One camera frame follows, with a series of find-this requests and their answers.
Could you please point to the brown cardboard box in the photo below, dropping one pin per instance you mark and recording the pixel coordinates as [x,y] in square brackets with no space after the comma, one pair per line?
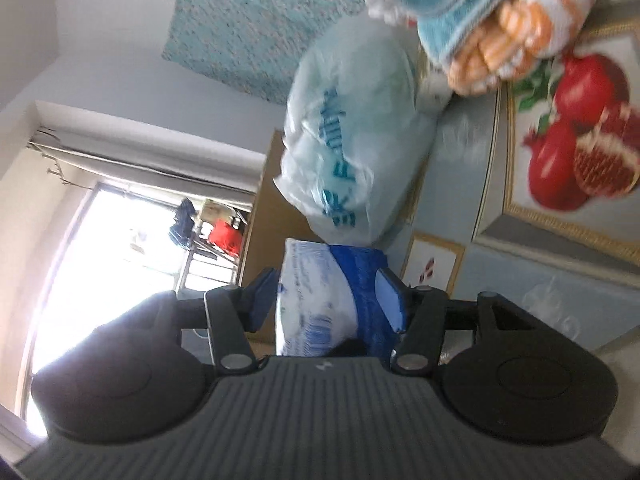
[272,221]

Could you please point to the red bag on balcony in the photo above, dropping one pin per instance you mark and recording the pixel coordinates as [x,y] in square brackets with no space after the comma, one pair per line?
[228,239]

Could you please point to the blue white tissue pack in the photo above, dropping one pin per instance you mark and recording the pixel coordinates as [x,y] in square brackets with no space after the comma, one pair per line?
[326,296]

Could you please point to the dark blue hanging clothes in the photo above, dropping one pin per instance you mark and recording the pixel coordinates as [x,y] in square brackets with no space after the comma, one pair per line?
[181,231]

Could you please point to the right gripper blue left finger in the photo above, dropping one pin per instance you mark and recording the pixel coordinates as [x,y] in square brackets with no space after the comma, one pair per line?
[258,298]

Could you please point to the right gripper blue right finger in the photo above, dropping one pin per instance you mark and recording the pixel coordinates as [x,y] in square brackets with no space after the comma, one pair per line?
[393,296]

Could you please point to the teal floral hanging cloth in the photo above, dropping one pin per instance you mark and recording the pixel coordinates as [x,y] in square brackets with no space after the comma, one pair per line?
[252,46]

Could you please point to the large white plastic bag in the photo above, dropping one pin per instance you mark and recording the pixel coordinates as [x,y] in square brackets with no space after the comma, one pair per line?
[353,138]

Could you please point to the grey curtain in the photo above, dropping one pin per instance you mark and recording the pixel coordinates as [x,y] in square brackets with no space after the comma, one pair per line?
[167,170]

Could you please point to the orange white striped plush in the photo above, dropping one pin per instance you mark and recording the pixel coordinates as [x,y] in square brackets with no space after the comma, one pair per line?
[510,43]

